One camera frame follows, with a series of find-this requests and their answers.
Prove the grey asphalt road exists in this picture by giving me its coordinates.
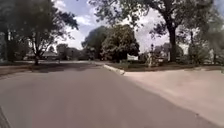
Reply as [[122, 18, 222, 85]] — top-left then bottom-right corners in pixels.
[[0, 63, 222, 128]]

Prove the spreading dark tree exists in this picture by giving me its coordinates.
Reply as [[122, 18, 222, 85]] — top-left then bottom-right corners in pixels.
[[0, 0, 80, 66]]

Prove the tall thick-trunked tree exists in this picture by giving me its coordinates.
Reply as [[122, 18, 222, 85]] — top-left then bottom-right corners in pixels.
[[88, 0, 224, 65]]

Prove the lamp post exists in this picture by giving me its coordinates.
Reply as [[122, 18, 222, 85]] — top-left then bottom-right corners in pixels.
[[149, 43, 156, 68]]

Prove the low building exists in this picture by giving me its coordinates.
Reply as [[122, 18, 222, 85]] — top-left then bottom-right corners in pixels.
[[25, 49, 60, 62]]

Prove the clump of round trees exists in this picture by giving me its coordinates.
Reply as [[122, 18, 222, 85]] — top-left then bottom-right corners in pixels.
[[81, 23, 141, 64]]

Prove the pale concrete driveway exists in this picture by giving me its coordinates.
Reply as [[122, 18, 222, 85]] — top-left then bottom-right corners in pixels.
[[122, 67, 224, 128]]

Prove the concrete kerb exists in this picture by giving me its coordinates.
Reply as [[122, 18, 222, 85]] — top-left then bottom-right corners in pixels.
[[102, 63, 126, 76]]

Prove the grass strip under trees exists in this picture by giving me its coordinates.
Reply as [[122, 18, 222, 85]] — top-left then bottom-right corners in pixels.
[[105, 60, 224, 73]]

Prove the shaded grass verge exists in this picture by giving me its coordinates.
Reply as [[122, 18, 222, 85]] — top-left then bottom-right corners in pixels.
[[0, 60, 102, 77]]

